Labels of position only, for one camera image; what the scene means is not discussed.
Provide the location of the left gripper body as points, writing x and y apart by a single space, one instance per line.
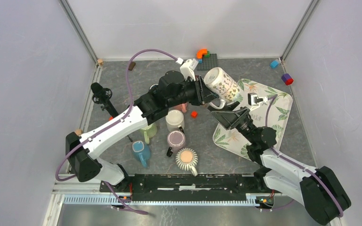
190 92

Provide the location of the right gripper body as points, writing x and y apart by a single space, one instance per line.
241 122

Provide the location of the white floral mug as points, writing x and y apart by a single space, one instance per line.
222 84

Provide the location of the white ribbed mug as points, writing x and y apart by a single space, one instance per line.
187 159

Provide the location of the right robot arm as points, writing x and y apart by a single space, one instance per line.
317 189

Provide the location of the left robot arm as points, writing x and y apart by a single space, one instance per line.
83 152

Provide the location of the pink mug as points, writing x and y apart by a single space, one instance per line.
182 107

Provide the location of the navy blue mug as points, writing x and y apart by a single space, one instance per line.
154 89

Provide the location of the cream white mug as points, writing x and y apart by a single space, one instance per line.
175 121

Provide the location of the light green mug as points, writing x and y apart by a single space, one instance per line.
148 132

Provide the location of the mauve purple mug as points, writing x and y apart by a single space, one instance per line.
176 141

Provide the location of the light blue mug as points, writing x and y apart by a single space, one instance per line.
141 152

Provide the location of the red cube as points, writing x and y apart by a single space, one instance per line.
194 114

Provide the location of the grey lego baseplate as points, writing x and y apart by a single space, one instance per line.
208 63

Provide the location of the floral leaf tray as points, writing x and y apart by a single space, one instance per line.
274 114

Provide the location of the green lego brick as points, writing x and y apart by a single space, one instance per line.
207 54

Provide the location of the orange curved lego piece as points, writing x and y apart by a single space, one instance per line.
202 53

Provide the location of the brown block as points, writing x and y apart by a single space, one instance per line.
131 66

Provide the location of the purple and red block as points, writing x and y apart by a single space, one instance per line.
287 79

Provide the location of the light blue block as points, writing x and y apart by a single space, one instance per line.
275 63

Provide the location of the corner wooden cube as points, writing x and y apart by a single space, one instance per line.
100 62

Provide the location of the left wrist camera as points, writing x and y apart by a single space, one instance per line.
187 68

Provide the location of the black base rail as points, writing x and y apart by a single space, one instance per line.
186 187

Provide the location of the wooden cube by rail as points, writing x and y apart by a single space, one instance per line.
78 132

